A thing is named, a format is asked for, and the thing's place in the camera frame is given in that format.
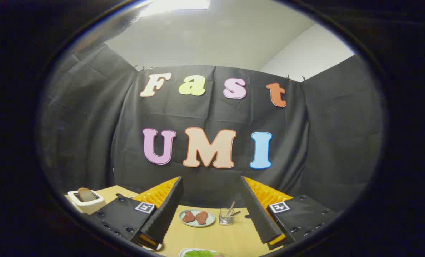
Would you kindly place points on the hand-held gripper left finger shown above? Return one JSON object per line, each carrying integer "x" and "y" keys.
{"x": 166, "y": 214}

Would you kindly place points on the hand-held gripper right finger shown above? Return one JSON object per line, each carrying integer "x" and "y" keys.
{"x": 259, "y": 214}

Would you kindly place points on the green lettuce leaf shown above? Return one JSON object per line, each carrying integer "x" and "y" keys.
{"x": 200, "y": 254}

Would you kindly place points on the brown-crusted bread slice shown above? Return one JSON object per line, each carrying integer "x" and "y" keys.
{"x": 85, "y": 194}

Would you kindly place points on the brown fried meat piece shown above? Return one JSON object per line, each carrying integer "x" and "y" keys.
{"x": 188, "y": 216}

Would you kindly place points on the short brown wooden stick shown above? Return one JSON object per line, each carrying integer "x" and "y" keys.
{"x": 235, "y": 213}

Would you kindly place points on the thin wooden stick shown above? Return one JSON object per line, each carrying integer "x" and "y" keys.
{"x": 231, "y": 208}

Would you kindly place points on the orange-tipped fried meat piece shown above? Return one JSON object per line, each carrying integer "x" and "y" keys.
{"x": 201, "y": 217}

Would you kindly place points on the white oblong plate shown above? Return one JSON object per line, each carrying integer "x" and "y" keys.
{"x": 182, "y": 253}

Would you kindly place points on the light blue round plate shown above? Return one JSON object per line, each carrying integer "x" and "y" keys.
{"x": 211, "y": 217}

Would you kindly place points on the white toaster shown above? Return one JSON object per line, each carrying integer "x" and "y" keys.
{"x": 91, "y": 206}

